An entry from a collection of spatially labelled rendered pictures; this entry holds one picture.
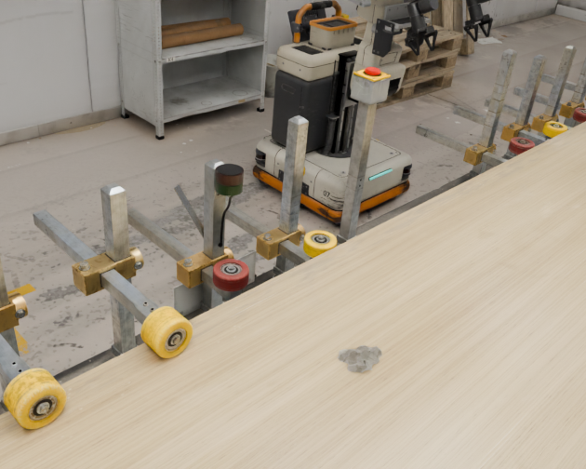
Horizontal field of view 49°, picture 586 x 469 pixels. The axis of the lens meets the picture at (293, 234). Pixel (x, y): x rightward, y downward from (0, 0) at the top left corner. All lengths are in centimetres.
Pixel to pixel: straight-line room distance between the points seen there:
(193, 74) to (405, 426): 388
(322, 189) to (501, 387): 214
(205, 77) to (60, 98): 111
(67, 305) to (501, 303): 187
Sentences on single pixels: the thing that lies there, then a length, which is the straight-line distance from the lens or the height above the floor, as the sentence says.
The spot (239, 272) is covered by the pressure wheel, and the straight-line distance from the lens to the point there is 141.
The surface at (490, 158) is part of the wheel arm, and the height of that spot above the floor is 81.
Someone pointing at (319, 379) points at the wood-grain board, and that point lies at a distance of 119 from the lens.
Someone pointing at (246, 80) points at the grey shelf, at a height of 17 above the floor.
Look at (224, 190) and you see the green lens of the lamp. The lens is 136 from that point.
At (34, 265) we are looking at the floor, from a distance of 307.
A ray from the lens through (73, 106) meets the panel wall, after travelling 433.
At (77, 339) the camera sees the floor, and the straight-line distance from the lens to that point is 264.
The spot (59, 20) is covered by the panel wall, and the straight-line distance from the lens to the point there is 415.
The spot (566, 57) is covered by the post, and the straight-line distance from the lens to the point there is 279.
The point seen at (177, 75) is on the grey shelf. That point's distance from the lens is 467.
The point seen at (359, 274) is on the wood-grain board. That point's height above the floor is 90.
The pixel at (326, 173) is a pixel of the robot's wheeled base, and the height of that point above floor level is 28.
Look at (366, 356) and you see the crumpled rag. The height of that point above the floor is 91.
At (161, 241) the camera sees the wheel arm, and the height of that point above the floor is 86.
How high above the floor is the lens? 174
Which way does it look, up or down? 32 degrees down
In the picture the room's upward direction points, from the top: 6 degrees clockwise
